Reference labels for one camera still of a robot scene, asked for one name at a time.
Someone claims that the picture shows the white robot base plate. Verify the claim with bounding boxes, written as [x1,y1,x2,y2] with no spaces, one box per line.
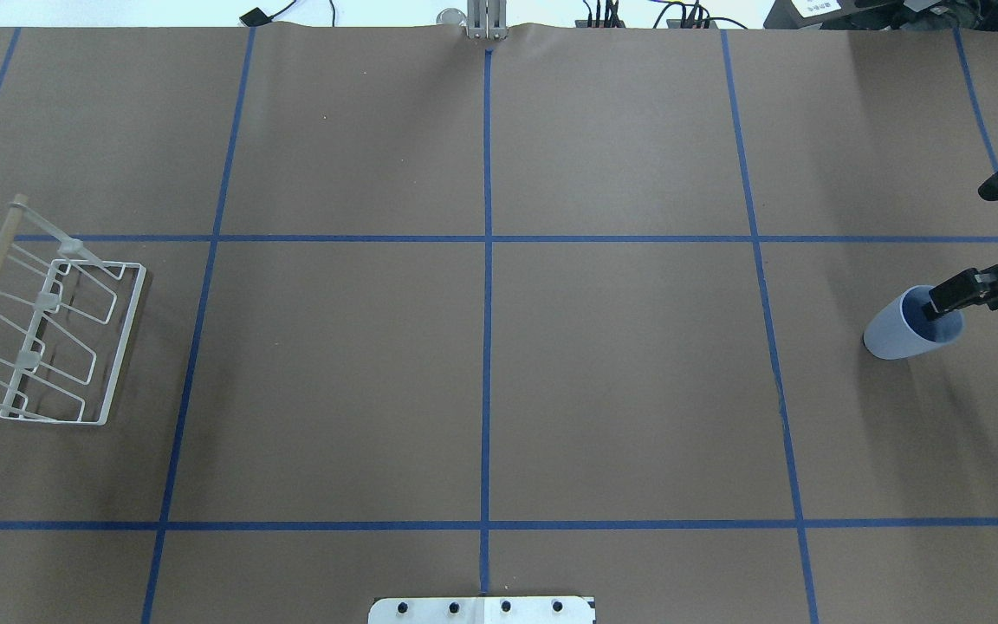
[367,595,598,623]

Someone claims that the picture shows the white wire cup rack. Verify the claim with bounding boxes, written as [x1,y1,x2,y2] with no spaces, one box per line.
[0,195,152,426]

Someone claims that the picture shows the light blue plastic cup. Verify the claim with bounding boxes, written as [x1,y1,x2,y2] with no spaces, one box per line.
[862,285,966,361]

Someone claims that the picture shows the small black device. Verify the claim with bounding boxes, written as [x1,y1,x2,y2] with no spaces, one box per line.
[239,7,273,28]

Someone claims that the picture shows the black power strip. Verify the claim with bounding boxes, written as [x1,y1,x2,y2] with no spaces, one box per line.
[663,15,718,30]

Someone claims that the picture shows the aluminium frame post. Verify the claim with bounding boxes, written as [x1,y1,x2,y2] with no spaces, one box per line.
[464,0,509,41]

